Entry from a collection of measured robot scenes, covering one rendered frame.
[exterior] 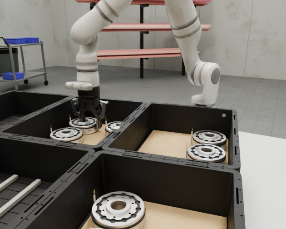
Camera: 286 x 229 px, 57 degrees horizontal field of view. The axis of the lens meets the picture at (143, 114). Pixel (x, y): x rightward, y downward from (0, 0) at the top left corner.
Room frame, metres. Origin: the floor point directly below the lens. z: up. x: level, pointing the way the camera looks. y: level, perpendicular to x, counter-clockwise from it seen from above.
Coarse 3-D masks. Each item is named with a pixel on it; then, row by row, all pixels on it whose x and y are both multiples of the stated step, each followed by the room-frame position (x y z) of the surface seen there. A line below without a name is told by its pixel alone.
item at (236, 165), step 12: (144, 108) 0.84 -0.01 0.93; (192, 108) 0.85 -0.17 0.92; (204, 108) 0.84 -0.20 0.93; (216, 108) 0.84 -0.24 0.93; (132, 120) 0.72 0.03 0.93; (120, 132) 0.63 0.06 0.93; (108, 144) 0.55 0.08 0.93; (156, 156) 0.50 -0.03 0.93; (168, 156) 0.50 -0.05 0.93; (228, 168) 0.45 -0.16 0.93; (240, 168) 0.46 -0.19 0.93
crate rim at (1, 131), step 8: (56, 104) 0.88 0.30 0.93; (144, 104) 0.88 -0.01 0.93; (40, 112) 0.79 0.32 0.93; (136, 112) 0.79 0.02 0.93; (24, 120) 0.71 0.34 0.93; (128, 120) 0.72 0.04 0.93; (8, 128) 0.66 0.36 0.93; (120, 128) 0.66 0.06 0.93; (16, 136) 0.60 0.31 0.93; (24, 136) 0.60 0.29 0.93; (72, 144) 0.55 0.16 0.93; (80, 144) 0.55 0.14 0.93; (88, 144) 0.55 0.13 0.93
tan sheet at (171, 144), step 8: (152, 136) 0.83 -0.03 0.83; (160, 136) 0.83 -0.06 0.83; (168, 136) 0.83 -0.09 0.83; (176, 136) 0.83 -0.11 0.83; (184, 136) 0.83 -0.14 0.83; (144, 144) 0.77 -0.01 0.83; (152, 144) 0.77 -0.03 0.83; (160, 144) 0.77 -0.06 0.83; (168, 144) 0.77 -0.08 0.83; (176, 144) 0.77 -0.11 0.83; (184, 144) 0.77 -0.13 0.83; (144, 152) 0.71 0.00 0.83; (152, 152) 0.71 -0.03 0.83; (160, 152) 0.71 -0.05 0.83; (168, 152) 0.71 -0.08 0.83; (176, 152) 0.71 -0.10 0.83; (184, 152) 0.71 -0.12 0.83
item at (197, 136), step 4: (196, 132) 0.79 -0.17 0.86; (200, 132) 0.80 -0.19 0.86; (216, 132) 0.79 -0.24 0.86; (196, 136) 0.76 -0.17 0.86; (200, 136) 0.76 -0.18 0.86; (220, 136) 0.76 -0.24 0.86; (224, 136) 0.76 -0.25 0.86; (196, 140) 0.74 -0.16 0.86; (200, 140) 0.73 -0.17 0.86; (204, 140) 0.73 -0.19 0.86; (208, 140) 0.73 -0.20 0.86; (212, 140) 0.73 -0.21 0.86; (216, 140) 0.73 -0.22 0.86; (220, 140) 0.73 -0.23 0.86; (224, 140) 0.73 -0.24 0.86; (212, 144) 0.71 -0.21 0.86
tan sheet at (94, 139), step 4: (104, 124) 0.94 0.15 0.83; (104, 128) 0.91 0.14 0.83; (96, 132) 0.87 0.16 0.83; (100, 132) 0.87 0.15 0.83; (104, 132) 0.87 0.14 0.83; (84, 136) 0.83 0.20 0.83; (88, 136) 0.83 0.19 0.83; (92, 136) 0.83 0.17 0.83; (96, 136) 0.83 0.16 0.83; (100, 136) 0.83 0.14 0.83; (104, 136) 0.83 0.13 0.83; (84, 140) 0.80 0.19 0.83; (88, 140) 0.80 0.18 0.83; (92, 140) 0.80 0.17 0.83; (96, 140) 0.80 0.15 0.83; (100, 140) 0.80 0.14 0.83; (92, 144) 0.77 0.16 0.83; (96, 144) 0.77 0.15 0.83
